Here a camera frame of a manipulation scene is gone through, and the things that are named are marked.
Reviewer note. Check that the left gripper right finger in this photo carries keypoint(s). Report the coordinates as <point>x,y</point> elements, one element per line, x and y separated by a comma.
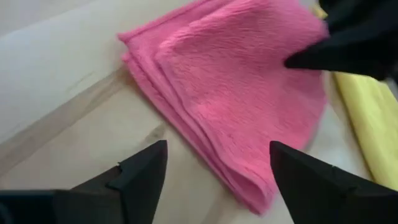
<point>317,196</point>

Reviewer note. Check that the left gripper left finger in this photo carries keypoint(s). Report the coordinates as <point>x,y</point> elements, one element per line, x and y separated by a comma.
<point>124,199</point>

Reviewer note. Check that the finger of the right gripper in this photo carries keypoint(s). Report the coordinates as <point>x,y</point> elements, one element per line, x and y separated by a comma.
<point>348,56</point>

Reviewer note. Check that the yellow microfiber towel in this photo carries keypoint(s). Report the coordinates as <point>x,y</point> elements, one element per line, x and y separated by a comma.
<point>373,124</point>

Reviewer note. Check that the pink microfiber towel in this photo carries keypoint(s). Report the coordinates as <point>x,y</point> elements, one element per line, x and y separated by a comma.
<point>230,87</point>

